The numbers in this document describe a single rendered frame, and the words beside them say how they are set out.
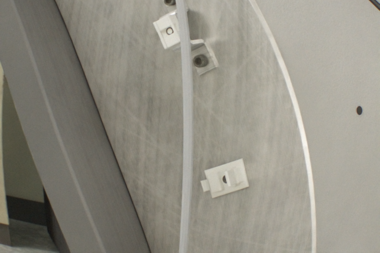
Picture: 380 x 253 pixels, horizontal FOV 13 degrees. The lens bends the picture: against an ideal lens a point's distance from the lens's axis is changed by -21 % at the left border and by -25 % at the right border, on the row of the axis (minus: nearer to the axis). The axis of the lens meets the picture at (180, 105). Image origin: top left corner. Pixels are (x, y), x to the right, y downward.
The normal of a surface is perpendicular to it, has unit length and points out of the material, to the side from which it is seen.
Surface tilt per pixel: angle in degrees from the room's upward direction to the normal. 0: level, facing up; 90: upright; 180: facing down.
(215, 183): 90
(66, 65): 55
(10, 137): 90
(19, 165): 90
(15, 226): 0
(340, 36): 90
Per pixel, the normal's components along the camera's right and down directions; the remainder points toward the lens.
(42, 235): 0.07, -0.98
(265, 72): -0.49, 0.11
